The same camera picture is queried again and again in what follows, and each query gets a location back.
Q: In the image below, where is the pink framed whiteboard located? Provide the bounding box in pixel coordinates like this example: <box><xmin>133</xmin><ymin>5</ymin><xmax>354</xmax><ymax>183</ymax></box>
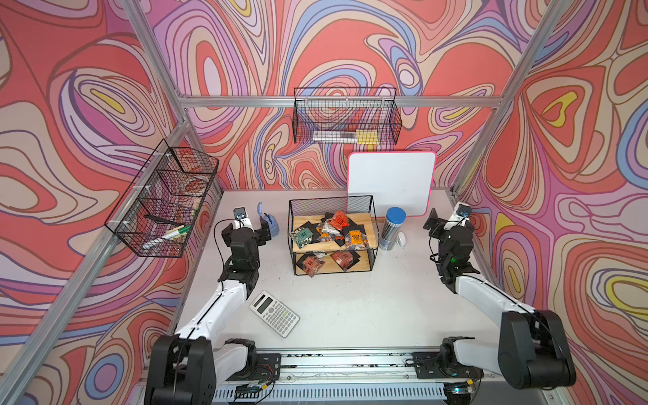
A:
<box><xmin>347</xmin><ymin>151</ymin><xmax>436</xmax><ymax>217</ymax></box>

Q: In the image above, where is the white scientific calculator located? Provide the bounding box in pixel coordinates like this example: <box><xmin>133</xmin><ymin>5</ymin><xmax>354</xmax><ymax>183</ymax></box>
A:
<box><xmin>249</xmin><ymin>291</ymin><xmax>300</xmax><ymax>339</ymax></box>

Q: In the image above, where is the yellow item in basket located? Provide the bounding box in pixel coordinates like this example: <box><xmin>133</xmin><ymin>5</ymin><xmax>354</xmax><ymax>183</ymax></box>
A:
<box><xmin>355</xmin><ymin>130</ymin><xmax>381</xmax><ymax>146</ymax></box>

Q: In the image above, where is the blue lidded pencil tube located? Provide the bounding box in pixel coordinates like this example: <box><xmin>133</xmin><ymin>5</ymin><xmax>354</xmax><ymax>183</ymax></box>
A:
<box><xmin>379</xmin><ymin>207</ymin><xmax>407</xmax><ymax>251</ymax></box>

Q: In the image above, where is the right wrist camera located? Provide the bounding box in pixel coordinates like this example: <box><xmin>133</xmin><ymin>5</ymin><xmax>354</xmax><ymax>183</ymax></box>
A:
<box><xmin>451</xmin><ymin>202</ymin><xmax>472</xmax><ymax>224</ymax></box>

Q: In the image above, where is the wall wire basket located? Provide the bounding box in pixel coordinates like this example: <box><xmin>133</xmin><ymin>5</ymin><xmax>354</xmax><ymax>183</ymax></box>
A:
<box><xmin>292</xmin><ymin>84</ymin><xmax>403</xmax><ymax>150</ymax></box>
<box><xmin>104</xmin><ymin>140</ymin><xmax>219</xmax><ymax>258</ymax></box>

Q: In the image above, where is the blue faceted holder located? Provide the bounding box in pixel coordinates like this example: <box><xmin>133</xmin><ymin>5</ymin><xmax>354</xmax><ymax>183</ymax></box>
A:
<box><xmin>258</xmin><ymin>202</ymin><xmax>280</xmax><ymax>238</ymax></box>

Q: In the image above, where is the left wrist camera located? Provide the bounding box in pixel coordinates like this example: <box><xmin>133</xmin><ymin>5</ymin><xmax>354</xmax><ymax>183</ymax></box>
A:
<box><xmin>233</xmin><ymin>207</ymin><xmax>252</xmax><ymax>230</ymax></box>

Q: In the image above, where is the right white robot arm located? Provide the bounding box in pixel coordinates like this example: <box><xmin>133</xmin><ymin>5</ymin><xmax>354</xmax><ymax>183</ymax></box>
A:
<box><xmin>423</xmin><ymin>204</ymin><xmax>577</xmax><ymax>390</ymax></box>

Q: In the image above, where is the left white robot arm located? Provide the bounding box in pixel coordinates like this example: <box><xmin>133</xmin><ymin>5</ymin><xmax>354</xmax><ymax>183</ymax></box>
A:
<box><xmin>143</xmin><ymin>219</ymin><xmax>272</xmax><ymax>404</ymax></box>

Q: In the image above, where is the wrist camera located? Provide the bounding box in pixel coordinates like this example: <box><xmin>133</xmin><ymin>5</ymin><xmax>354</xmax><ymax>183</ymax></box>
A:
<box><xmin>233</xmin><ymin>207</ymin><xmax>252</xmax><ymax>230</ymax></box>
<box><xmin>451</xmin><ymin>202</ymin><xmax>472</xmax><ymax>224</ymax></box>

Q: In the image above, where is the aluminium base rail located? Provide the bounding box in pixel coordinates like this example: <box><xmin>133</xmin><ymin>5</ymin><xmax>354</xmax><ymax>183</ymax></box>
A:
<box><xmin>212</xmin><ymin>349</ymin><xmax>484</xmax><ymax>404</ymax></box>

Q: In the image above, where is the black wire two-tier shelf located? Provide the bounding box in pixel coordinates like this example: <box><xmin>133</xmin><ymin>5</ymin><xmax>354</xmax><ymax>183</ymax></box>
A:
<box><xmin>288</xmin><ymin>195</ymin><xmax>379</xmax><ymax>278</ymax></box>

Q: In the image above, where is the back wall wire basket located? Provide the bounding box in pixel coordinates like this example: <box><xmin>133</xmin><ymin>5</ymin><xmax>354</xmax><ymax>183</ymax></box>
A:
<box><xmin>292</xmin><ymin>84</ymin><xmax>403</xmax><ymax>150</ymax></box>

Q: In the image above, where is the left wall wire basket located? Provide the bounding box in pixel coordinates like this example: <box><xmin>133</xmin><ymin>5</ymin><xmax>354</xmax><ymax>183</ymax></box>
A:
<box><xmin>104</xmin><ymin>140</ymin><xmax>219</xmax><ymax>258</ymax></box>

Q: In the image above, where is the green label tea bag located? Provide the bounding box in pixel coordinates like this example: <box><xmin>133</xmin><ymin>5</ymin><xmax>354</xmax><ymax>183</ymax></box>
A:
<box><xmin>290</xmin><ymin>227</ymin><xmax>313</xmax><ymax>249</ymax></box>

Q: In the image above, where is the small orange tea bag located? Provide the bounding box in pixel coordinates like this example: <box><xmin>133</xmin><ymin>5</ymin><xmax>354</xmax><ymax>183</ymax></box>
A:
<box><xmin>345</xmin><ymin>229</ymin><xmax>371</xmax><ymax>251</ymax></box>

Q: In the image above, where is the green white marker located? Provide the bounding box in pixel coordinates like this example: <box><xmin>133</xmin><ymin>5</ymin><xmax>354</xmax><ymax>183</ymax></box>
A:
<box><xmin>143</xmin><ymin>225</ymin><xmax>192</xmax><ymax>250</ymax></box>

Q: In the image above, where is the orange label tea bag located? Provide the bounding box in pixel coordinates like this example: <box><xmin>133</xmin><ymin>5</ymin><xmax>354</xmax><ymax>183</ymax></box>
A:
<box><xmin>317</xmin><ymin>221</ymin><xmax>343</xmax><ymax>242</ymax></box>

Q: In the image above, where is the red tea bag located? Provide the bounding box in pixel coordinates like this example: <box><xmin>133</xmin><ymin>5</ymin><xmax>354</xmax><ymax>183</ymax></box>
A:
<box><xmin>296</xmin><ymin>253</ymin><xmax>325</xmax><ymax>278</ymax></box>
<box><xmin>327</xmin><ymin>211</ymin><xmax>350</xmax><ymax>231</ymax></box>
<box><xmin>331</xmin><ymin>251</ymin><xmax>359</xmax><ymax>272</ymax></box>

